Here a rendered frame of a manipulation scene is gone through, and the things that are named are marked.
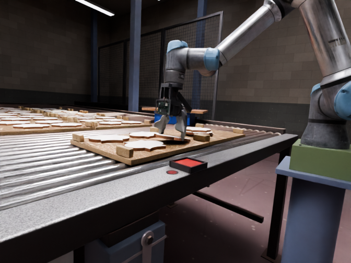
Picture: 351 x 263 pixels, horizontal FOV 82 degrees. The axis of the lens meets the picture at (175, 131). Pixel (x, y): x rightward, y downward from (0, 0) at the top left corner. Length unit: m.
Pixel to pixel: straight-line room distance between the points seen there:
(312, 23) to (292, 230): 0.74
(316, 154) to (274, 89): 4.86
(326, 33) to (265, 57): 5.07
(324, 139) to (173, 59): 0.60
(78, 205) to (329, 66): 0.75
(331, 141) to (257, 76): 4.98
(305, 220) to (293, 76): 4.87
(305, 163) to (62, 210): 0.76
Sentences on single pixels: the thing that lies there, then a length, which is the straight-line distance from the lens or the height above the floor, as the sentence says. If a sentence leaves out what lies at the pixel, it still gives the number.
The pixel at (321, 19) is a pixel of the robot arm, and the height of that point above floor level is 1.35.
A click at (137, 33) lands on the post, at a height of 1.97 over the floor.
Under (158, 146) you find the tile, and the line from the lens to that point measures 0.67.
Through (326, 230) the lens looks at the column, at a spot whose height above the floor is 0.67.
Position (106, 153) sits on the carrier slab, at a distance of 0.63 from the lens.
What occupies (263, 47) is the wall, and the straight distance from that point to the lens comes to 5.92.
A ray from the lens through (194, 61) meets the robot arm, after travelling 0.75.
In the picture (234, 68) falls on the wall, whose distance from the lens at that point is 6.01.
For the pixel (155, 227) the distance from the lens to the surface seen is 0.47.
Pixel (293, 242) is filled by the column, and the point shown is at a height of 0.57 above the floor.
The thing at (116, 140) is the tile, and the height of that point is 0.95.
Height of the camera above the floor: 1.09
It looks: 8 degrees down
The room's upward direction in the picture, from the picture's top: 3 degrees clockwise
